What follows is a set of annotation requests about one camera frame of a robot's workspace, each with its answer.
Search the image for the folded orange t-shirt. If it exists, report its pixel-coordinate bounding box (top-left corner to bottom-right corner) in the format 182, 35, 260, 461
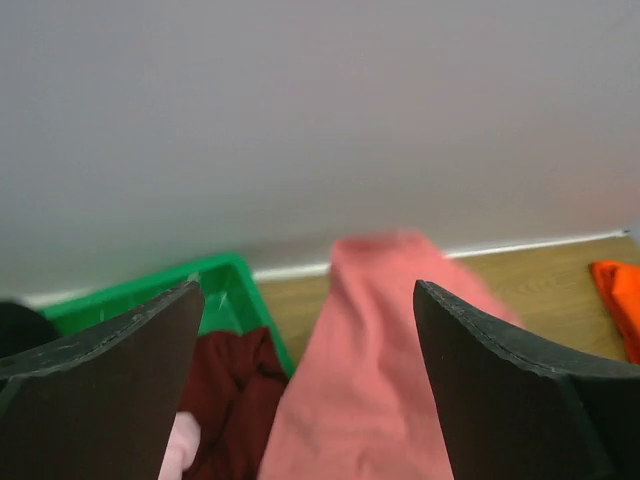
589, 261, 640, 365

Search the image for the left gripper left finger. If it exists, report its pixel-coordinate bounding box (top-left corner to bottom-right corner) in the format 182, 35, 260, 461
1, 281, 205, 479

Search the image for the black t-shirt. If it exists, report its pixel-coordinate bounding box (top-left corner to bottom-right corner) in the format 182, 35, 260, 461
0, 301, 60, 358

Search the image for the salmon pink t-shirt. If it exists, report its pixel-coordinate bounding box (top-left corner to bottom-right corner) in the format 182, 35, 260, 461
259, 230, 517, 479

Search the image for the green plastic bin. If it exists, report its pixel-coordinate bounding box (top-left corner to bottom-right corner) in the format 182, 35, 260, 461
41, 254, 295, 375

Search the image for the light pink t-shirt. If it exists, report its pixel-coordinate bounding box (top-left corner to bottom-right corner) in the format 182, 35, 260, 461
158, 412, 201, 480

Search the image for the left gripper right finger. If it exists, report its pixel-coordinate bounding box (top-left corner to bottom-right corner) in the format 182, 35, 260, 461
413, 281, 639, 479

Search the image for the maroon t-shirt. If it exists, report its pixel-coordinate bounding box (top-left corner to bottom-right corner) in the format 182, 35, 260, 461
179, 327, 289, 479

